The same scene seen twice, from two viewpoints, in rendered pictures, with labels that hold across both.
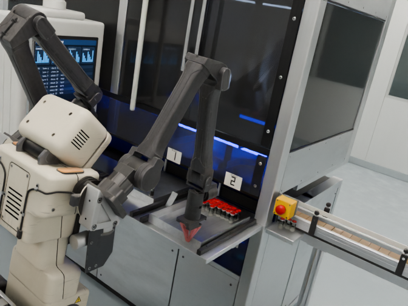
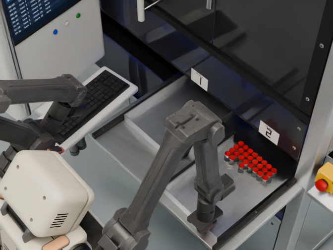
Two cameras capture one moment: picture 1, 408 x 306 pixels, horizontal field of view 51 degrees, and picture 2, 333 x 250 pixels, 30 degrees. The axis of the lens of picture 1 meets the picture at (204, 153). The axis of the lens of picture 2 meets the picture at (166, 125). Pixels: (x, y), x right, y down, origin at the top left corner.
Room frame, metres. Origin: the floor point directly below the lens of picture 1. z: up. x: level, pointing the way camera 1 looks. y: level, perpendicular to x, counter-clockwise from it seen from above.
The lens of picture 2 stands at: (0.35, -0.13, 2.68)
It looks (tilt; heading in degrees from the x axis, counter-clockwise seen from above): 51 degrees down; 14
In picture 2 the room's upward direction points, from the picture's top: straight up
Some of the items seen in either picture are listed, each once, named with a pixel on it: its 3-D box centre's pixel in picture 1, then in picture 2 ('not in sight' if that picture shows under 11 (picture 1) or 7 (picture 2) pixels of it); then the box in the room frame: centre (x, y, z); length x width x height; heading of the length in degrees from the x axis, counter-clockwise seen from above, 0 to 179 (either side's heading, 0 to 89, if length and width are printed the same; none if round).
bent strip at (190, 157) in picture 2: (164, 202); (183, 160); (1.62, 0.13, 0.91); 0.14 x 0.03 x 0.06; 147
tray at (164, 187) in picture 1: (157, 183); (181, 113); (1.84, 0.19, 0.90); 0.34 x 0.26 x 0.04; 147
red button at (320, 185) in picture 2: (280, 209); (322, 184); (1.58, -0.35, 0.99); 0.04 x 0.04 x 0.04; 57
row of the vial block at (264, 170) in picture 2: (219, 209); (251, 163); (1.67, -0.11, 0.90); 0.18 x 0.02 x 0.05; 56
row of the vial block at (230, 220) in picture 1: (216, 210); (247, 167); (1.66, -0.10, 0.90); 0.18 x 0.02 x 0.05; 56
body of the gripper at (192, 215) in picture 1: (192, 212); (205, 211); (1.38, 0.00, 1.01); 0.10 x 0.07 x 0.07; 146
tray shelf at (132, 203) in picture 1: (174, 206); (198, 155); (1.69, 0.08, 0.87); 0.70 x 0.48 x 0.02; 57
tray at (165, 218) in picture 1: (200, 218); (225, 185); (1.56, -0.04, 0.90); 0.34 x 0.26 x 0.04; 146
